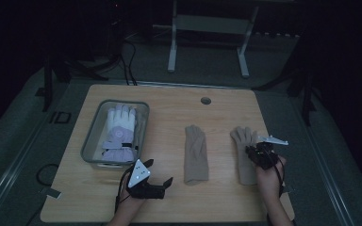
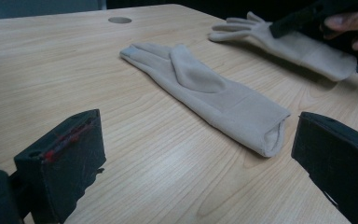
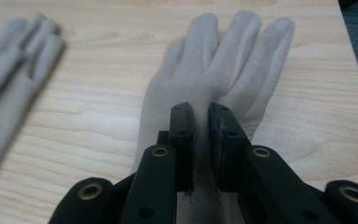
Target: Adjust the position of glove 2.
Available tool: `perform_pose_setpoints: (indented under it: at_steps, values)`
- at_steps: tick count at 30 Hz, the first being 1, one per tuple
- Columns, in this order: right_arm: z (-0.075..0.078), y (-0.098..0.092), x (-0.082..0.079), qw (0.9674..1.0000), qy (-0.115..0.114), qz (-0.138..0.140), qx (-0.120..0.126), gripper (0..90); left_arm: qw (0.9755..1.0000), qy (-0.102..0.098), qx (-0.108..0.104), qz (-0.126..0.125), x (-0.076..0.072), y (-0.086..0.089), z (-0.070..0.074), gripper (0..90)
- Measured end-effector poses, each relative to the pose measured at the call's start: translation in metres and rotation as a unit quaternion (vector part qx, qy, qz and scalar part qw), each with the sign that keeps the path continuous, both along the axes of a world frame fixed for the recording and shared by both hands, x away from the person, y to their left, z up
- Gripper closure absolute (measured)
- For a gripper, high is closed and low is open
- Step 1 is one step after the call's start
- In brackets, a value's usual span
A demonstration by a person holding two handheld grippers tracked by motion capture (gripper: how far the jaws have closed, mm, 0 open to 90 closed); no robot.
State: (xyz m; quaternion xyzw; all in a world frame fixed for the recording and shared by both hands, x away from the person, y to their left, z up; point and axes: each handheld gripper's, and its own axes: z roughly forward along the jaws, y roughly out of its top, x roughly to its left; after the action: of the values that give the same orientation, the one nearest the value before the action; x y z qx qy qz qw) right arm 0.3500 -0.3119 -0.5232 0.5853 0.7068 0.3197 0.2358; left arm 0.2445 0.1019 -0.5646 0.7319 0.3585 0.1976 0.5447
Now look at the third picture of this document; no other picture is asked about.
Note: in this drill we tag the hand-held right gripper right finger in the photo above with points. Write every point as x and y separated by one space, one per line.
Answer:
228 146

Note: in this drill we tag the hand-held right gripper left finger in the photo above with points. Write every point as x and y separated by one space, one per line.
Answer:
185 140

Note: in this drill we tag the beige fabric glove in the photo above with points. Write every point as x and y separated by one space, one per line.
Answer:
205 68
9 81

